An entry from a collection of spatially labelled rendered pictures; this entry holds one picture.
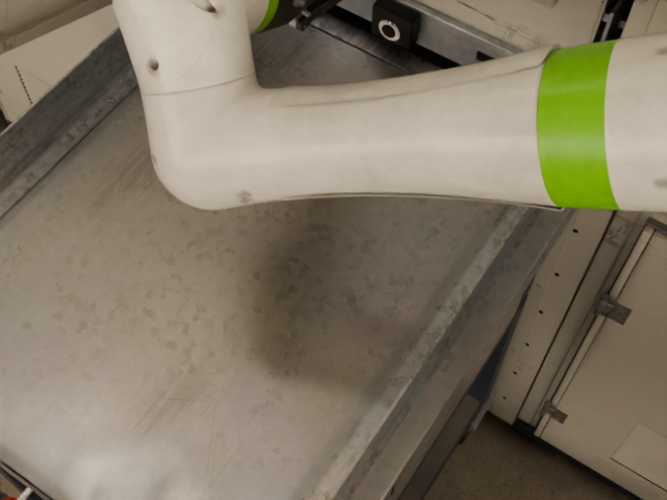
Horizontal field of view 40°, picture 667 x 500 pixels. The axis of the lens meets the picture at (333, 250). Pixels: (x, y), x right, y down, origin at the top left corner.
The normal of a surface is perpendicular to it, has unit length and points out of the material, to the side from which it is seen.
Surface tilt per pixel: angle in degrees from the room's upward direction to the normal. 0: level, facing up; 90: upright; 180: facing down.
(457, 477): 0
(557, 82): 31
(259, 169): 67
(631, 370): 90
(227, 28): 63
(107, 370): 0
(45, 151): 0
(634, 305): 90
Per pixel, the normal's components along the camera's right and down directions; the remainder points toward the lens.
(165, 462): 0.00, -0.52
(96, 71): 0.83, 0.48
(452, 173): -0.47, 0.65
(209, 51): 0.42, 0.29
